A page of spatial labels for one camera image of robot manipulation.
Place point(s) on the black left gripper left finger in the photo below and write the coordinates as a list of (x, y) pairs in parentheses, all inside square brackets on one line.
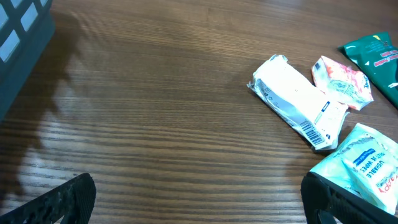
[(71, 202)]

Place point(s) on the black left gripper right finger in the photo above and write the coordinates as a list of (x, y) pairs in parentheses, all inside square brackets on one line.
[(326, 203)]

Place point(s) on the mint wet wipes pack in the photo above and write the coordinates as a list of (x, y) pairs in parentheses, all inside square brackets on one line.
[(365, 164)]

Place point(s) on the white carton box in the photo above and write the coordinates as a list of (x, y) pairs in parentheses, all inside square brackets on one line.
[(314, 115)]

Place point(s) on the green 3M gloves package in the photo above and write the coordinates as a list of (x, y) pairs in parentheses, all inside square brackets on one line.
[(376, 57)]

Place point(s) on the grey plastic basket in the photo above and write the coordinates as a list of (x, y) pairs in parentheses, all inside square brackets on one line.
[(26, 28)]

